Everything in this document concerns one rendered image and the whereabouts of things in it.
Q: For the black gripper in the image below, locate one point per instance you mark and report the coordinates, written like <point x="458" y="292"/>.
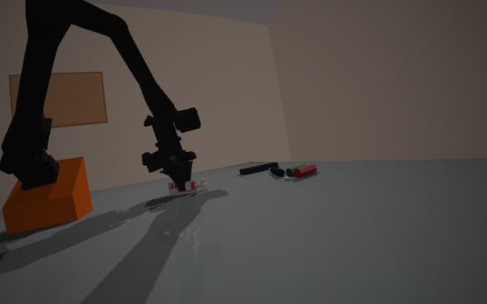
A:
<point x="174" y="161"/>

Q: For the red and white battery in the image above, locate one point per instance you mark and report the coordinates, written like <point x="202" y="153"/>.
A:
<point x="187" y="186"/>

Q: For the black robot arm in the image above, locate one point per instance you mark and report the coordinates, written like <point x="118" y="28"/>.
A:
<point x="27" y="137"/>

